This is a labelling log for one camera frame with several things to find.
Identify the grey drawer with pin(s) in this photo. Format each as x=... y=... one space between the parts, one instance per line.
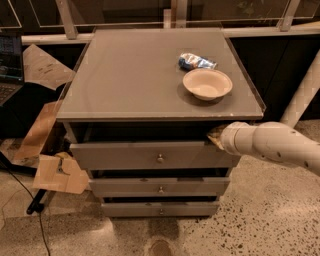
x=158 y=209
x=151 y=155
x=157 y=187

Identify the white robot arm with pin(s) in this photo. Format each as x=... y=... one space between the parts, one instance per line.
x=277 y=142

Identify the blue snack bag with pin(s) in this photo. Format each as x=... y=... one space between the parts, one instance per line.
x=189 y=61

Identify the metal window railing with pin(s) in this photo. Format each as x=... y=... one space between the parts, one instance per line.
x=74 y=21

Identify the grey middle drawer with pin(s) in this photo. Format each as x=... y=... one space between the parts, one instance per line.
x=157 y=187

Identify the open laptop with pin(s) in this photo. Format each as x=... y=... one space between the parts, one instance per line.
x=11 y=66

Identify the light wooden block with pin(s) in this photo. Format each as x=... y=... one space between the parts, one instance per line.
x=60 y=173

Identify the white paper bowl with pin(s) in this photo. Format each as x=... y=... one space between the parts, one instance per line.
x=207 y=84

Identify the grey bottom drawer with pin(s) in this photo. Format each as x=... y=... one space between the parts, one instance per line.
x=158 y=209

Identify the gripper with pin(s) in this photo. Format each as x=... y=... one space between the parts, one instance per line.
x=227 y=139

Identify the grey drawer cabinet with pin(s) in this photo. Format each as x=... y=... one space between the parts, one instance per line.
x=129 y=88

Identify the brown cardboard sheet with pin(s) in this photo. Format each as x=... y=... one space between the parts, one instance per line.
x=43 y=69

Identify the grey top drawer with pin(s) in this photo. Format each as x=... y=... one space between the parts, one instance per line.
x=151 y=155

